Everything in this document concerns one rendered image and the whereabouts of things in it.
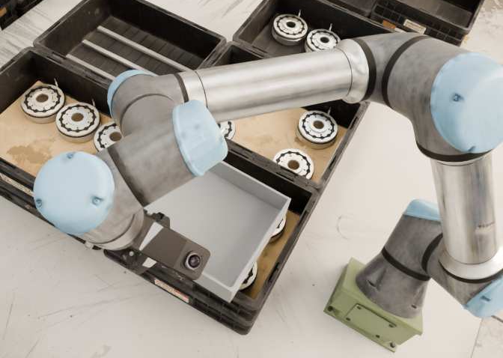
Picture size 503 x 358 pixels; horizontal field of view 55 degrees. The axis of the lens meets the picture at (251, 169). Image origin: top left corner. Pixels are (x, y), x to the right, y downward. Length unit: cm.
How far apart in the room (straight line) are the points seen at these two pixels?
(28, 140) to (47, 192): 80
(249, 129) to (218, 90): 64
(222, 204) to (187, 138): 41
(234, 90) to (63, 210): 27
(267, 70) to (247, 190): 31
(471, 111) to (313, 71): 21
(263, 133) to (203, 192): 40
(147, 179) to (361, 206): 93
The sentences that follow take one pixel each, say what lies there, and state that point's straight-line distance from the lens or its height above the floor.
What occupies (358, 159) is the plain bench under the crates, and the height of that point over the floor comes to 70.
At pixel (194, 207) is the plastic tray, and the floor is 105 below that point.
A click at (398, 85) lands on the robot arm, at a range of 71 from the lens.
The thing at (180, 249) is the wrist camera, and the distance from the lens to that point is 66.
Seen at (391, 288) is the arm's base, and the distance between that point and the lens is 107.
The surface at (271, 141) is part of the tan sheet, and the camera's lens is 125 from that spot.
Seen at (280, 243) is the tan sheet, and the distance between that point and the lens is 111.
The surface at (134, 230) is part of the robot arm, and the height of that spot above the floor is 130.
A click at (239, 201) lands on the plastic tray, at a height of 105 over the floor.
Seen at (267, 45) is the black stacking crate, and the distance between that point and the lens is 148.
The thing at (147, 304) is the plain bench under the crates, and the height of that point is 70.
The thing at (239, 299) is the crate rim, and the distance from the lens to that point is 95.
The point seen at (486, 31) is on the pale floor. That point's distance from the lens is 330.
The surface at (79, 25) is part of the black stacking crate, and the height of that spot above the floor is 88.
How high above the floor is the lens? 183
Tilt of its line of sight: 57 degrees down
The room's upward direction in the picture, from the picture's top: 11 degrees clockwise
